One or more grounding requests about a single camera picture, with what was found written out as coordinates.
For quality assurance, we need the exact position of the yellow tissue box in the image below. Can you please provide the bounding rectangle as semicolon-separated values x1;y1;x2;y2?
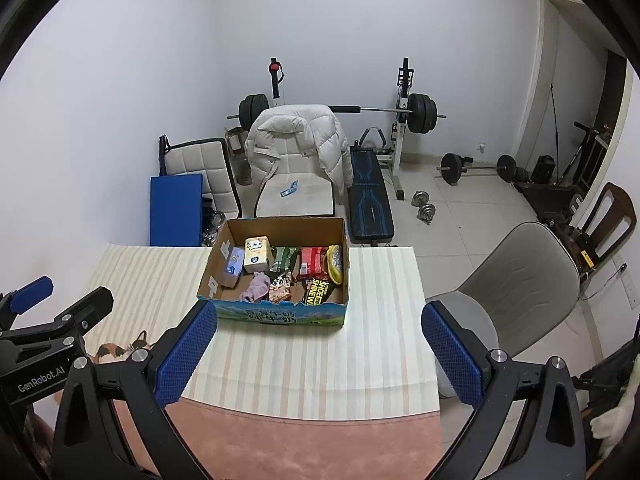
244;236;273;274

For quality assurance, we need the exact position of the blue tissue pack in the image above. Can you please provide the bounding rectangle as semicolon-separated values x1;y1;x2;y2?
220;247;244;288

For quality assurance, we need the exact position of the black exercise machine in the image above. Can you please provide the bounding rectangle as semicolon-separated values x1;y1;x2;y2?
514;122;613;226

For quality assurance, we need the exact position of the black yellow wipes pack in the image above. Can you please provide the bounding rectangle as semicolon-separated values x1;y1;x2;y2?
302;278;343;307

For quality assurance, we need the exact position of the yellow clear pouch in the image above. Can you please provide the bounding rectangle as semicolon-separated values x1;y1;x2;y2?
326;245;344;285

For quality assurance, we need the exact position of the barbell on rack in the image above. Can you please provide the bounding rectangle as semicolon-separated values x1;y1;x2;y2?
228;93;447;133

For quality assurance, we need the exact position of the blue card on chair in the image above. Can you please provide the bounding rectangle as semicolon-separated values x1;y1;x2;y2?
280;180;298;198

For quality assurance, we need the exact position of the striped cat tablecloth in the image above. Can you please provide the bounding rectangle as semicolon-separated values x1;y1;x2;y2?
54;242;446;480

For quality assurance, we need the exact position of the purple plush toy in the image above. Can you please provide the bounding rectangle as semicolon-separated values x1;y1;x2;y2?
239;272;271;304

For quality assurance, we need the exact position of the cartoon snack packet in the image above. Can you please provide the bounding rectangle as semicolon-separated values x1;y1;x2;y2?
268;272;295;304

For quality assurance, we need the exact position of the white squat rack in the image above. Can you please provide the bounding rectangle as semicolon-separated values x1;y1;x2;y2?
266;55;417;202

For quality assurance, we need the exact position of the floor barbell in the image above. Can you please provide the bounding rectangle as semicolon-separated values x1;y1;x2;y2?
437;153;518;185

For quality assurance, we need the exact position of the blue foam mat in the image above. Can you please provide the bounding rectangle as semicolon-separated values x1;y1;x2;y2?
150;174;203;247

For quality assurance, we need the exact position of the green wipes pack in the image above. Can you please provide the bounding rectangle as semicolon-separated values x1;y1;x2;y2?
269;246;299;274

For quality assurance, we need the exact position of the brown wooden chair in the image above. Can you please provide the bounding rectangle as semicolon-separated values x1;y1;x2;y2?
570;182;638;276

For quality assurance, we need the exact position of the white puffer jacket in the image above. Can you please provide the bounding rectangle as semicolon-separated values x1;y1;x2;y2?
245;104;354;196

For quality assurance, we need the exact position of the black weight bench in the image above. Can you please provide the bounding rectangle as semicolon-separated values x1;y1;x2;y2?
347;127;395;247

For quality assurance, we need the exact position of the white padded chair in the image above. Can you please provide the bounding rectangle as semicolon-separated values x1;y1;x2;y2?
254;134;335;218

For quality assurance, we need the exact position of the red snack packet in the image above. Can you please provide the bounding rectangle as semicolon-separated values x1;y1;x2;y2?
297;246;329;280

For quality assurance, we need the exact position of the grey shell chair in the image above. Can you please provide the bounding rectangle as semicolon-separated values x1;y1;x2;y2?
424;220;583;401

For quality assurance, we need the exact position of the open cardboard box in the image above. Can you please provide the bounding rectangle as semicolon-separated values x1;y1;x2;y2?
196;217;348;327

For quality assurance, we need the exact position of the white quilted chair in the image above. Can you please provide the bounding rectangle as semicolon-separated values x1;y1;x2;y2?
158;134;243;219

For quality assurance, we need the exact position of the chrome dumbbell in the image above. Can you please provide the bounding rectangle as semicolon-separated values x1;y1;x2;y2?
411;191;430;208
416;203;436;224

